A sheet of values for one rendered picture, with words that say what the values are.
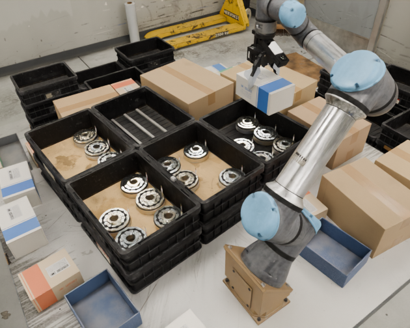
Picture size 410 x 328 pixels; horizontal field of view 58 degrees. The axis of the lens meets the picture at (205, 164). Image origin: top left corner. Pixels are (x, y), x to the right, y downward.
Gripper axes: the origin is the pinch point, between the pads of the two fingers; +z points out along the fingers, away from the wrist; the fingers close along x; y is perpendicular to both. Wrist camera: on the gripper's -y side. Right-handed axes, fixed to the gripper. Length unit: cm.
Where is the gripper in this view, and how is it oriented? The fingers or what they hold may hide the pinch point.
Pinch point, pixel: (264, 84)
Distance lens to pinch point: 146.7
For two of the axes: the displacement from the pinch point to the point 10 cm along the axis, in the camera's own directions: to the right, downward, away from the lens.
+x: -8.3, 3.8, -4.2
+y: -5.6, -5.3, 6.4
